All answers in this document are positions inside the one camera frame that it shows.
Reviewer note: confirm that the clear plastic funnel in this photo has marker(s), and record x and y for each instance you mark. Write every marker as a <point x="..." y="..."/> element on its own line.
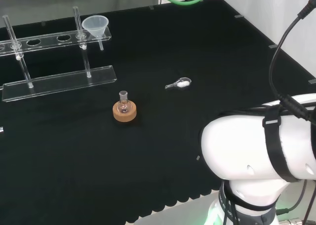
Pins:
<point x="95" y="25"/>

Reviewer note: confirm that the clear funnel stand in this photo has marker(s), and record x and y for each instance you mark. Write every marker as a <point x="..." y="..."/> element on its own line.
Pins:
<point x="59" y="84"/>

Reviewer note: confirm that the small round-bottom glass flask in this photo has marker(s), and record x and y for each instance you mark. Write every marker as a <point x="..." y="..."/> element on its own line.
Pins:
<point x="123" y="107"/>

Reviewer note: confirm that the black cloth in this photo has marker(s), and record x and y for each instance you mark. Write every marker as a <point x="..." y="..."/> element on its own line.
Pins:
<point x="74" y="156"/>

